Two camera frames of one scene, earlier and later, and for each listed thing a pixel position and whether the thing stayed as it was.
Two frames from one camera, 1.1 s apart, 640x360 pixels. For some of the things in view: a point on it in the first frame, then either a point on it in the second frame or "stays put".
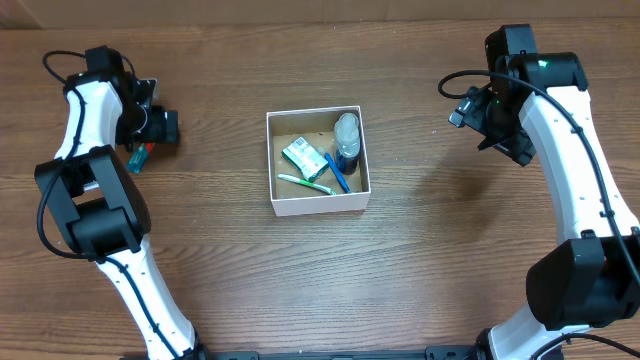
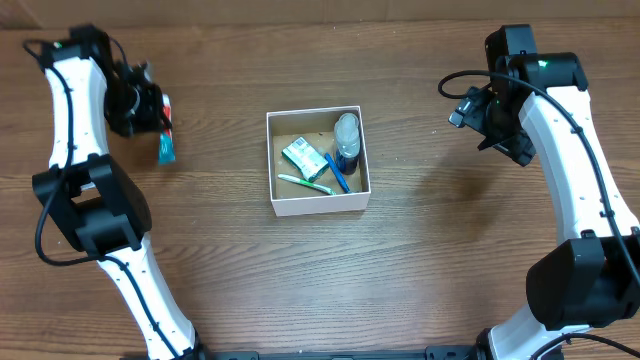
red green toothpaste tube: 139,157 to 166,147
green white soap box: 305,158 stays put
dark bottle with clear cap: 346,144 stays put
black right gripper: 517,143 stays put
